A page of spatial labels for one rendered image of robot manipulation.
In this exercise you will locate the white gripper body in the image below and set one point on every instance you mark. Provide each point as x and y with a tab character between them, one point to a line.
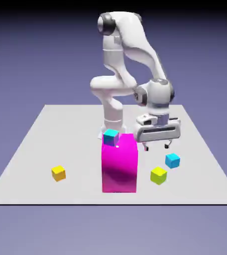
159	135

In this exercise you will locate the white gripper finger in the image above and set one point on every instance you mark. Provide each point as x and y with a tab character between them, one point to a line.
168	143
146	146

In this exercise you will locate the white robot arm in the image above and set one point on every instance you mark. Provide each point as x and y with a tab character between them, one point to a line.
113	59

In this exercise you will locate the small cyan cube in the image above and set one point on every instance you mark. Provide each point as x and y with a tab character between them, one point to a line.
172	160
111	137

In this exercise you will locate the small lime cube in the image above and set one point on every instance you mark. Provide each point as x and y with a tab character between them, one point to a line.
158	175

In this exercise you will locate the small yellow cube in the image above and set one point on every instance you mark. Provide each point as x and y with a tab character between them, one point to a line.
58	173

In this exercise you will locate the large magenta box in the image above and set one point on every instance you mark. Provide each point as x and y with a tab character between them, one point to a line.
119	165

